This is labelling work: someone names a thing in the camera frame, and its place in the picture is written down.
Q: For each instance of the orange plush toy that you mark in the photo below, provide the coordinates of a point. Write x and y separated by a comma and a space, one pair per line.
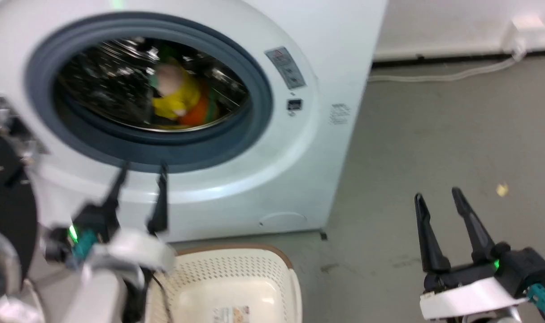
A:
196, 114

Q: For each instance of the teal gripper connector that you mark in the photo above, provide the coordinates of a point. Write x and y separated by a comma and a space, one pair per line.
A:
543, 299
84, 244

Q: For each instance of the round filter cover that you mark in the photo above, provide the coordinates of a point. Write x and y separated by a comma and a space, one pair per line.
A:
283, 220

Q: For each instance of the teal left gripper connector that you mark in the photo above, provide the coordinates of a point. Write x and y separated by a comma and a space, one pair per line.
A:
84, 244

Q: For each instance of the plush doll in yellow clothes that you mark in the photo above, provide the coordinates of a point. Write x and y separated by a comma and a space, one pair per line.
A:
178, 96

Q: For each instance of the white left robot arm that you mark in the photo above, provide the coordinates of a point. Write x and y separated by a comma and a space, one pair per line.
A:
102, 296

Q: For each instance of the stainless steel washer drum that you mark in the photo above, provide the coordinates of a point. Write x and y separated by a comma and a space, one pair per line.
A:
102, 89

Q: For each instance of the paper label on basket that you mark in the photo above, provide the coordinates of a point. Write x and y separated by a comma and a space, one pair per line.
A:
231, 315

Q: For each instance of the white front-load washing machine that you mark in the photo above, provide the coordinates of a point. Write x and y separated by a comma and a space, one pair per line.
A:
299, 179

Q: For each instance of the grey rubber door gasket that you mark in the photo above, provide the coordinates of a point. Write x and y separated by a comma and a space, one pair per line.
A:
254, 130

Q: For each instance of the black washing machine foot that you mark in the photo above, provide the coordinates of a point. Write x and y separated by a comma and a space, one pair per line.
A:
324, 235

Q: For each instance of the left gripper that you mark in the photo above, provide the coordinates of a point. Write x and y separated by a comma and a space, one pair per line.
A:
133, 249

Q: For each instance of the black door latch slot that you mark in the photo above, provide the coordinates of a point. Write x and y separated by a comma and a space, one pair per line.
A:
294, 105

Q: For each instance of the yellow scrap on floor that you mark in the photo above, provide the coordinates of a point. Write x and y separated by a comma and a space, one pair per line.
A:
502, 189

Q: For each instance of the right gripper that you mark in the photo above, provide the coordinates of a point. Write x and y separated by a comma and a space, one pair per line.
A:
474, 291

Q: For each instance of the teal right gripper connector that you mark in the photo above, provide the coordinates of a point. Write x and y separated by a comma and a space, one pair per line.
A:
543, 299

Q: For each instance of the round black washer door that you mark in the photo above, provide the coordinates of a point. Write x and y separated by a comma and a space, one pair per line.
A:
7, 202

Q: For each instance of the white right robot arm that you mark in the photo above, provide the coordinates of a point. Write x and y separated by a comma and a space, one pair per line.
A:
492, 317

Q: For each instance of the white wall outlet box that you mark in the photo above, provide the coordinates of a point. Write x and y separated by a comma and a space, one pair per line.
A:
523, 33

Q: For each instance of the grey warning sticker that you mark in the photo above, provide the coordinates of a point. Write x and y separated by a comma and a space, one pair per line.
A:
285, 67

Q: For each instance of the yellow and orange clothes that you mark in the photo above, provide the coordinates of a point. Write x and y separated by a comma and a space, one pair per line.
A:
214, 107

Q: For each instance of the cream perforated laundry basket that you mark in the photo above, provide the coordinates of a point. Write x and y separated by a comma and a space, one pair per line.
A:
236, 273

